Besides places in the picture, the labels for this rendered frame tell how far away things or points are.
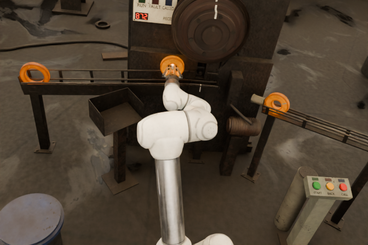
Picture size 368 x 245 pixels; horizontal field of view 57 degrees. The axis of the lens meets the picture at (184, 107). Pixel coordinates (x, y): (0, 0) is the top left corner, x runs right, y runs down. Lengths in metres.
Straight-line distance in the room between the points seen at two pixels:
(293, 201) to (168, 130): 1.20
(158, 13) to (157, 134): 1.05
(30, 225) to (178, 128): 0.93
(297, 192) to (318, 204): 0.18
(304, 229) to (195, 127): 1.17
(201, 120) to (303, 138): 2.03
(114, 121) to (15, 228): 0.76
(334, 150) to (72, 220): 2.22
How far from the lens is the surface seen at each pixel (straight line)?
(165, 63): 2.16
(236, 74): 2.29
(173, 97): 1.84
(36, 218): 1.90
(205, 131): 1.31
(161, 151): 1.32
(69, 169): 2.64
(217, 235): 1.58
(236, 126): 2.31
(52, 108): 3.19
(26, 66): 2.40
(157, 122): 1.30
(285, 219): 2.41
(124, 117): 2.11
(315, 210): 2.12
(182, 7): 2.00
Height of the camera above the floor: 1.96
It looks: 38 degrees down
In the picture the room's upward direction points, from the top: 9 degrees clockwise
